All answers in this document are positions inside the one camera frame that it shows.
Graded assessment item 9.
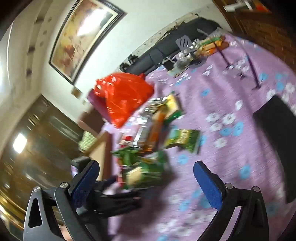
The orange cracker packet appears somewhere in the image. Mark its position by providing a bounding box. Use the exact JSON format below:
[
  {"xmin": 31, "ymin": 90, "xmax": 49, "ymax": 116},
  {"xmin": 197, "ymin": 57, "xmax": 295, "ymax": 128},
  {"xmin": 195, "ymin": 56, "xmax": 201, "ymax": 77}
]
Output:
[{"xmin": 144, "ymin": 109, "xmax": 168, "ymax": 152}]

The black leather sofa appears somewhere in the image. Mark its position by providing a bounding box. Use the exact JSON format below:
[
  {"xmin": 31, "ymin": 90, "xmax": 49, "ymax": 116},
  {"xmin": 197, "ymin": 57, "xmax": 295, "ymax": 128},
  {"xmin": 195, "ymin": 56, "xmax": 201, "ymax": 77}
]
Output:
[{"xmin": 119, "ymin": 17, "xmax": 222, "ymax": 75}]

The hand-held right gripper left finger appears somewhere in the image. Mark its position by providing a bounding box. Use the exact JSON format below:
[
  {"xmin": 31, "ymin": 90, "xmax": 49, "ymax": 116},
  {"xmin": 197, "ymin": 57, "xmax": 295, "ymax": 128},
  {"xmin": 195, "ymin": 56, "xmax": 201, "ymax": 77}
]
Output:
[{"xmin": 23, "ymin": 159, "xmax": 100, "ymax": 241}]

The orange green striped biscuit packet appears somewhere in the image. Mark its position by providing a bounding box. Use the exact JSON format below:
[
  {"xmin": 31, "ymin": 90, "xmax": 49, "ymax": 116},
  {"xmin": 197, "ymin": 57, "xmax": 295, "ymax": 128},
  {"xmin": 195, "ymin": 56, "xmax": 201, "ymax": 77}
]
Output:
[{"xmin": 200, "ymin": 37, "xmax": 222, "ymax": 45}]

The green patterned blanket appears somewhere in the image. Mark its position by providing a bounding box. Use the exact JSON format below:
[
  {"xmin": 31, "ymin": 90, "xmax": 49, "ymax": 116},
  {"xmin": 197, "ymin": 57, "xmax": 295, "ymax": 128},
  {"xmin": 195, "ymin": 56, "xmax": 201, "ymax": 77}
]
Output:
[{"xmin": 79, "ymin": 131, "xmax": 97, "ymax": 151}]

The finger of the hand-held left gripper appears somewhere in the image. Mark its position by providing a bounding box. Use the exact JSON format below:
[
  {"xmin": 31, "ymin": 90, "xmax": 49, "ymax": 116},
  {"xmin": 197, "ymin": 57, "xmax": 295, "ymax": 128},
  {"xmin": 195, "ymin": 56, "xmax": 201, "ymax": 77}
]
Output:
[{"xmin": 89, "ymin": 178, "xmax": 144, "ymax": 219}]

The wooden wardrobe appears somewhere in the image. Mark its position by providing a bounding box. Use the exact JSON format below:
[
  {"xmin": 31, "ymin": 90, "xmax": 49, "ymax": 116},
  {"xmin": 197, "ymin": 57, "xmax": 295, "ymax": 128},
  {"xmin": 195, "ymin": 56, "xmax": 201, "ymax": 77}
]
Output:
[{"xmin": 0, "ymin": 94, "xmax": 85, "ymax": 223}]

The clear bag of white items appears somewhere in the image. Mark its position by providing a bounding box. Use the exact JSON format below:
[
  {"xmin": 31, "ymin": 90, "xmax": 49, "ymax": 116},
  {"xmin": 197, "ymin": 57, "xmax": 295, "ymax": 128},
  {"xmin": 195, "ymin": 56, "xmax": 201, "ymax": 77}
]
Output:
[{"xmin": 177, "ymin": 51, "xmax": 197, "ymax": 65}]

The white appliance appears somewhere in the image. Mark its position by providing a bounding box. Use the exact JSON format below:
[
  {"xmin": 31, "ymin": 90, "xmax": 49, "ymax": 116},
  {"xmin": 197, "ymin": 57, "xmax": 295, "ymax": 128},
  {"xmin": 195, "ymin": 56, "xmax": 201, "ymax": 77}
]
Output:
[{"xmin": 223, "ymin": 0, "xmax": 255, "ymax": 12}]

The cardboard box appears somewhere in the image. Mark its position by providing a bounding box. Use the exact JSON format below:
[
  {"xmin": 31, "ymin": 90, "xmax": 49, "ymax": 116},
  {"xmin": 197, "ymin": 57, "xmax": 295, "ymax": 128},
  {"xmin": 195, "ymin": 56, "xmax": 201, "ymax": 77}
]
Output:
[{"xmin": 84, "ymin": 132, "xmax": 114, "ymax": 183}]

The dark flat object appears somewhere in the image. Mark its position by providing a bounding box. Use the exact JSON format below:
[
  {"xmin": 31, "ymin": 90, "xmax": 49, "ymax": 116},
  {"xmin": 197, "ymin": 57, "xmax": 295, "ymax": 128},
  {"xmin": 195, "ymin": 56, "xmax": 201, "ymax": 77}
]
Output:
[{"xmin": 252, "ymin": 95, "xmax": 296, "ymax": 204}]

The purple strap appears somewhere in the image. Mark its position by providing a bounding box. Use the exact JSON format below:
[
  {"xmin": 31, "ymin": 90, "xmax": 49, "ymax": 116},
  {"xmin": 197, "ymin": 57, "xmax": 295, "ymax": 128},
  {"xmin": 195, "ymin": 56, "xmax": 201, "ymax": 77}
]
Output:
[{"xmin": 214, "ymin": 42, "xmax": 262, "ymax": 91}]

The yellow green zip snack packet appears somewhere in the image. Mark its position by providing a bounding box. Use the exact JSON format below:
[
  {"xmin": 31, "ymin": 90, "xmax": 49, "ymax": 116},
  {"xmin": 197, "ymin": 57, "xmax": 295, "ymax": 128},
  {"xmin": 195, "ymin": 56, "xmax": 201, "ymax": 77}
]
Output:
[{"xmin": 163, "ymin": 94, "xmax": 183, "ymax": 124}]

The booklet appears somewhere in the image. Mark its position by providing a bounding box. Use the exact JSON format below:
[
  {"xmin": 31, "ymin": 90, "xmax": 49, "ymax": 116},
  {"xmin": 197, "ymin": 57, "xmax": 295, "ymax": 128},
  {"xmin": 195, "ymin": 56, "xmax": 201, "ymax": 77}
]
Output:
[{"xmin": 168, "ymin": 66, "xmax": 190, "ymax": 77}]

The crumpled silver snack packet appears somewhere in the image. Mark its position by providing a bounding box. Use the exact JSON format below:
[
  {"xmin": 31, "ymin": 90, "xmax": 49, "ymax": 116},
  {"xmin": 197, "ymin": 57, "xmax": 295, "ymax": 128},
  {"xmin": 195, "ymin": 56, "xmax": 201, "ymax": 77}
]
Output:
[{"xmin": 140, "ymin": 98, "xmax": 168, "ymax": 126}]

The large green snack packet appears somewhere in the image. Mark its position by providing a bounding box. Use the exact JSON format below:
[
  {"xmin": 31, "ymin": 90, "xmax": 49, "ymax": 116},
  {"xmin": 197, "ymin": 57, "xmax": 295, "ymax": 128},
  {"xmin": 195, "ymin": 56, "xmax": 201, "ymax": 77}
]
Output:
[{"xmin": 118, "ymin": 151, "xmax": 168, "ymax": 189}]

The brown armchair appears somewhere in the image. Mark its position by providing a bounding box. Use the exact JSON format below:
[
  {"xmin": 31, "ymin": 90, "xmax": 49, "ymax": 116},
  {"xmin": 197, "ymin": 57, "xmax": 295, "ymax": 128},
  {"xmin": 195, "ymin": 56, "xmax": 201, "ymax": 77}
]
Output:
[{"xmin": 79, "ymin": 111, "xmax": 104, "ymax": 137}]

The purple thermos bottle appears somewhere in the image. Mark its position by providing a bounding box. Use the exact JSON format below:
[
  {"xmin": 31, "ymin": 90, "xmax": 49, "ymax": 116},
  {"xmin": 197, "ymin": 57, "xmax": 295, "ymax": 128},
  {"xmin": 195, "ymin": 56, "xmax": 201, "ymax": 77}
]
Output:
[{"xmin": 88, "ymin": 89, "xmax": 111, "ymax": 121}]

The purple floral tablecloth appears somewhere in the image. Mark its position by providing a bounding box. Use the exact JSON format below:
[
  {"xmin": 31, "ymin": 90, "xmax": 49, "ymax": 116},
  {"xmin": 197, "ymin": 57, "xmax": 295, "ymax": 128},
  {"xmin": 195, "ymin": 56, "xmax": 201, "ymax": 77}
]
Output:
[{"xmin": 102, "ymin": 32, "xmax": 296, "ymax": 241}]

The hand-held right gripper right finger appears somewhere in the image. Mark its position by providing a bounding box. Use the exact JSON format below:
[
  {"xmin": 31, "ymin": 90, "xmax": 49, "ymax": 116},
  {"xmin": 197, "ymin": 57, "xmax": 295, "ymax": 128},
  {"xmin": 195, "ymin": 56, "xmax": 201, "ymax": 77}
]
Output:
[{"xmin": 193, "ymin": 160, "xmax": 270, "ymax": 241}]

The plain red snack packet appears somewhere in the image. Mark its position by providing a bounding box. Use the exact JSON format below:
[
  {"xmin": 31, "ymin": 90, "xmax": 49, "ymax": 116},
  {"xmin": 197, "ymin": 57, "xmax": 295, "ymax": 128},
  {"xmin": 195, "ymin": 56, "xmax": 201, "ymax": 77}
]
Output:
[{"xmin": 119, "ymin": 136, "xmax": 134, "ymax": 146}]

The green pea snack packet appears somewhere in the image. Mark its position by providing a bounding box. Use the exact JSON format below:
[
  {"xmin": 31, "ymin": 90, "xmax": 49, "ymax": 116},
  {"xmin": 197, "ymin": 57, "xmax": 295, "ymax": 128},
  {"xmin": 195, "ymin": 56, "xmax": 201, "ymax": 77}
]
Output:
[
  {"xmin": 163, "ymin": 128, "xmax": 200, "ymax": 153},
  {"xmin": 112, "ymin": 148, "xmax": 144, "ymax": 166}
]

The framed painting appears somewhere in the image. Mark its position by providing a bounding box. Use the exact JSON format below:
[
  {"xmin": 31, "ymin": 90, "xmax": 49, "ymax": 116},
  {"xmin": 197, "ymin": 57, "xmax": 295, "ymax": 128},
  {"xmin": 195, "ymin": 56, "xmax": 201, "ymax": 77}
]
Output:
[{"xmin": 48, "ymin": 0, "xmax": 127, "ymax": 84}]

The red plastic bag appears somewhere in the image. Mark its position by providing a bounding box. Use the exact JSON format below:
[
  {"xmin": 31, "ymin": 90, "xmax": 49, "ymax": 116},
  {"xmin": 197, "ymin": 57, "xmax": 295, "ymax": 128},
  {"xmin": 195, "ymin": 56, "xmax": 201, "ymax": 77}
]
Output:
[{"xmin": 92, "ymin": 72, "xmax": 155, "ymax": 128}]

